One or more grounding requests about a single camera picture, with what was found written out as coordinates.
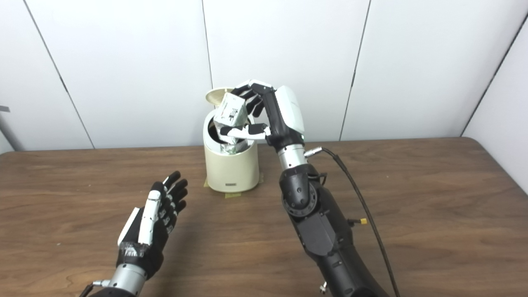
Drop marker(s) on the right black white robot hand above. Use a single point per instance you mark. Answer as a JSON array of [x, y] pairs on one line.
[[284, 115]]

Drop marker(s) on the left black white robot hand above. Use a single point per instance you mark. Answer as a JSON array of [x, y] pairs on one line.
[[152, 231]]

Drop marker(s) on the white green milk carton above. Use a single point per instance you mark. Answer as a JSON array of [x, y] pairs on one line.
[[232, 109]]

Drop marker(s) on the cream round bin lid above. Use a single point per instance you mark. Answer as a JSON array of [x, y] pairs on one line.
[[216, 97]]

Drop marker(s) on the cream-colored bin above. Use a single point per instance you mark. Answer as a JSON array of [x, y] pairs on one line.
[[231, 169]]

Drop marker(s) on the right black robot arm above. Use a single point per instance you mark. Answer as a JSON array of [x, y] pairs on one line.
[[321, 231]]

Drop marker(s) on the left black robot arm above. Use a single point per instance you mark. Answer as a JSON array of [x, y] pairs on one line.
[[121, 284]]

